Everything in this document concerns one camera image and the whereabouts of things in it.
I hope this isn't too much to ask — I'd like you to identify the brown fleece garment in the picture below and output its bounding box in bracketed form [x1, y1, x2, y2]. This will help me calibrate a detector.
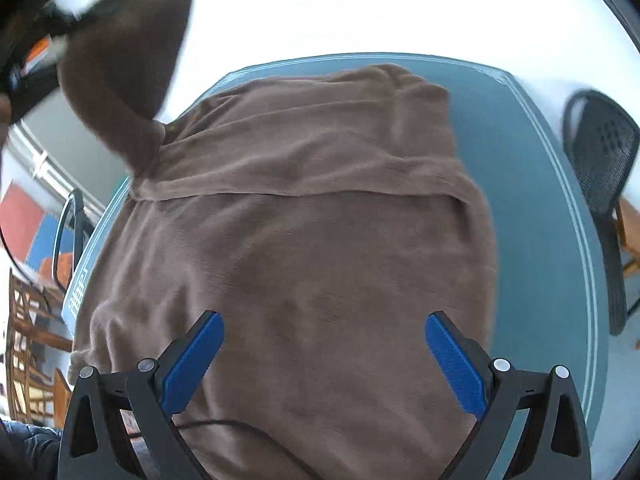
[58, 0, 496, 479]

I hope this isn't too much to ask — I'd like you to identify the black jacket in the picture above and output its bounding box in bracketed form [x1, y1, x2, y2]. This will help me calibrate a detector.
[1, 420, 62, 480]

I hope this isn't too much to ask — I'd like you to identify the teal table mat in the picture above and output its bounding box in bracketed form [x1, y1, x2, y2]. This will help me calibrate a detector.
[65, 53, 606, 479]

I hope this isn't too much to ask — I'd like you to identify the wooden chair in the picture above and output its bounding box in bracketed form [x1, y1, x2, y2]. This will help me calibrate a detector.
[616, 198, 640, 278]
[4, 273, 72, 429]

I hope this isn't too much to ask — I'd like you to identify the red blue floor mat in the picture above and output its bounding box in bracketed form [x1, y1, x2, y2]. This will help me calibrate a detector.
[1, 183, 58, 287]

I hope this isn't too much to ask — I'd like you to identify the black mesh chair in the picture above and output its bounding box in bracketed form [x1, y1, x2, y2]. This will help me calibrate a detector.
[562, 89, 639, 336]

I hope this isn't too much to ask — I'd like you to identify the white window frame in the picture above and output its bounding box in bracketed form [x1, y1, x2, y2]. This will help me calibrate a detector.
[1, 126, 106, 218]

